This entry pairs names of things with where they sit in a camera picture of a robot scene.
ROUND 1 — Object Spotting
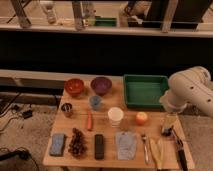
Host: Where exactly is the black power adapter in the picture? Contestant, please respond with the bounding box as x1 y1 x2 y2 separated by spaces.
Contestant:
21 109 33 119

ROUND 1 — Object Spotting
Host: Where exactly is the black cable on floor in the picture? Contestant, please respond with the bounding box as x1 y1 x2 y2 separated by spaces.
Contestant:
0 147 40 171

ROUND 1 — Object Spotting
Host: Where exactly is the light blue towel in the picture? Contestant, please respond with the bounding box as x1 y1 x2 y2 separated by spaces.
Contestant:
115 131 137 160

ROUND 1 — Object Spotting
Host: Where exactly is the small blue cup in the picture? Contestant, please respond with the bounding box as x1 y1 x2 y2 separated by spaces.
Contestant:
89 95 101 110

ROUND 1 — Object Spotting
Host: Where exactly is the black handled knife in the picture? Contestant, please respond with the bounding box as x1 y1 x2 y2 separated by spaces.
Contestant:
172 129 188 171

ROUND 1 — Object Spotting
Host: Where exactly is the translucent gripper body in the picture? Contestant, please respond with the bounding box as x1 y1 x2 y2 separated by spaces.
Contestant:
161 114 177 136

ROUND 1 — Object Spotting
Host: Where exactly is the blue sponge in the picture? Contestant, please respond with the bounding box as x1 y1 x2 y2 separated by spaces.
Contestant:
49 133 66 157

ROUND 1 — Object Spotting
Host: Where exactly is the orange carrot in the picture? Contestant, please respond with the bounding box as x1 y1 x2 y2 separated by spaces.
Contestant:
87 111 93 131

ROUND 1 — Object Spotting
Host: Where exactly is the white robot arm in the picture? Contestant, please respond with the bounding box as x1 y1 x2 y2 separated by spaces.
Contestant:
159 66 213 117

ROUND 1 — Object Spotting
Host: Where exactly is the green plastic tray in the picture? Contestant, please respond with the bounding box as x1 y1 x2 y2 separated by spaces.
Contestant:
123 74 168 109

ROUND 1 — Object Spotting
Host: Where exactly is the purple bowl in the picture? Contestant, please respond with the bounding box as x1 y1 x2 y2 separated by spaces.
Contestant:
90 77 112 96

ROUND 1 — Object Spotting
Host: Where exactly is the white paper cup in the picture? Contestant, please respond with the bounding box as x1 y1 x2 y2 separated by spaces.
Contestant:
108 107 124 127

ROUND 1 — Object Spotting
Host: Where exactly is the small dark metal cup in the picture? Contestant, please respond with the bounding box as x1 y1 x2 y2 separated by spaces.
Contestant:
61 103 73 117

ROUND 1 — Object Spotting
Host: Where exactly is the bunch of dark grapes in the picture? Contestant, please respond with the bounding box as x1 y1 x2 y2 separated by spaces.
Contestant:
68 128 87 158

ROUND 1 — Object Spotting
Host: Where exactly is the silver spoon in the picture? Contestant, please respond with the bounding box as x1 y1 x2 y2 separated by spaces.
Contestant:
141 134 149 165

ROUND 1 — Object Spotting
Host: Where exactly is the red bowl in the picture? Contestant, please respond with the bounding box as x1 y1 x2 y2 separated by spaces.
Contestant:
64 78 84 97

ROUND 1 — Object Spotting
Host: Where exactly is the red yellow apple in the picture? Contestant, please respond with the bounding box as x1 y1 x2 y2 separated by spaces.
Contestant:
135 112 148 126

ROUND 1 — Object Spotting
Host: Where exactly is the black remote control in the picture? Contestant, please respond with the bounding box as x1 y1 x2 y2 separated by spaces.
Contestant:
95 134 104 160

